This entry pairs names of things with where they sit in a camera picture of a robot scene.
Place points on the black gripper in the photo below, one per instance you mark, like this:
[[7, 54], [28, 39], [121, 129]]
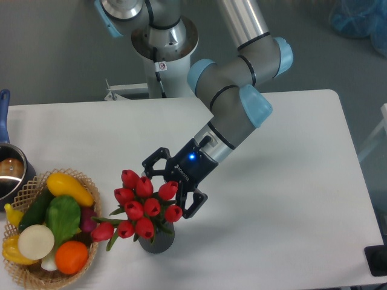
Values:
[[189, 172]]

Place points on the yellow squash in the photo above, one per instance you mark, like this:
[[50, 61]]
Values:
[[60, 184]]

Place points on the blue handled saucepan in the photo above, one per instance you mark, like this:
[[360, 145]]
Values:
[[16, 170]]

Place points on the purple red onion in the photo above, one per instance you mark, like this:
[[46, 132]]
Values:
[[87, 224]]

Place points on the black device at edge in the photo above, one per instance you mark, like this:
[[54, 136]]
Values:
[[376, 259]]

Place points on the blue plastic bag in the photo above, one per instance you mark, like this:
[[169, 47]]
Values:
[[360, 20]]

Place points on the green lettuce leaf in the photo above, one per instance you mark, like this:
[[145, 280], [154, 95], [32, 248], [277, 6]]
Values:
[[63, 218]]

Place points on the orange fruit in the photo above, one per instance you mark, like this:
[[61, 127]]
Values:
[[71, 256]]

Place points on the dark green cucumber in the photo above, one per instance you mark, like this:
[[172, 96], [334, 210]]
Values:
[[36, 211]]

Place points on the white frame at right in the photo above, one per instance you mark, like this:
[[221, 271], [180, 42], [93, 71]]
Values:
[[375, 138]]

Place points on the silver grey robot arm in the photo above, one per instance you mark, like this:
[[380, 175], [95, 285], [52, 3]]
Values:
[[165, 40]]

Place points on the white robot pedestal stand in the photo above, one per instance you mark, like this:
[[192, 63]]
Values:
[[164, 79]]

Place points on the dark grey ribbed vase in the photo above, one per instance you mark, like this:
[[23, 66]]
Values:
[[162, 240]]

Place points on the white round onion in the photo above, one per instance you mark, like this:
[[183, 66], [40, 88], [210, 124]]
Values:
[[36, 242]]

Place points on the red tulip bouquet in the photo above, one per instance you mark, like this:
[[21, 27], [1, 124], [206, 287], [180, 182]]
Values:
[[145, 209]]

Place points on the yellow bell pepper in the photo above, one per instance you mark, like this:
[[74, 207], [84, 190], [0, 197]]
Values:
[[11, 252]]

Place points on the woven wicker basket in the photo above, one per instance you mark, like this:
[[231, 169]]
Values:
[[33, 276]]

